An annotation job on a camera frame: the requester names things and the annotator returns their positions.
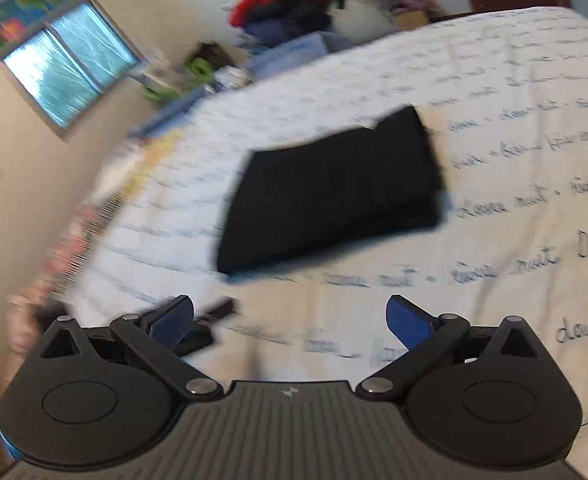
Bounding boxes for green plastic box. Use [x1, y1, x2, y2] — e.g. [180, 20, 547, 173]
[142, 56, 215, 102]

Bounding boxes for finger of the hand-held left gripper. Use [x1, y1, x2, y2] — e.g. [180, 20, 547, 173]
[176, 327, 215, 357]
[194, 297, 237, 324]

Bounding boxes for bed with script-print sheet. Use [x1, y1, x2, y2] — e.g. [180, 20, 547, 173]
[48, 6, 588, 480]

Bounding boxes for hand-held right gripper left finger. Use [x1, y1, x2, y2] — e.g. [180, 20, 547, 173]
[38, 294, 225, 402]

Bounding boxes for light blue blanket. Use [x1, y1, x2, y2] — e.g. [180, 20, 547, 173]
[246, 31, 345, 77]

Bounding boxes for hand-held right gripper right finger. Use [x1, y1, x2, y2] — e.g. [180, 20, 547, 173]
[356, 294, 541, 402]

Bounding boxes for black pants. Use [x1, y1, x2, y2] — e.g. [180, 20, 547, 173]
[216, 105, 450, 277]

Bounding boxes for window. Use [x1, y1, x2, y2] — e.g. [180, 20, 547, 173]
[1, 0, 142, 139]

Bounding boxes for pile of dark clothes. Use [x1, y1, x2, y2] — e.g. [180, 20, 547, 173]
[229, 0, 415, 48]

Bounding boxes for white plastic bag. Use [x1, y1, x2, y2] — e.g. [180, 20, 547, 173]
[333, 0, 395, 42]

